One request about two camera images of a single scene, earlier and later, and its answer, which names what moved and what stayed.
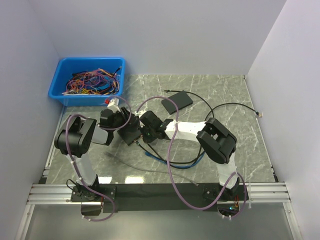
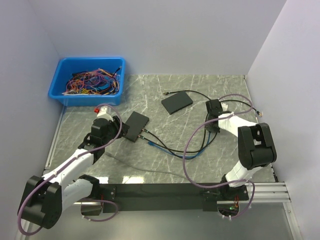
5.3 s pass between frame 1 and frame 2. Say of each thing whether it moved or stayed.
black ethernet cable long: moved
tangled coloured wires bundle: stayed
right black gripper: moved
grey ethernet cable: stayed
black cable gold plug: moved
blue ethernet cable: moved
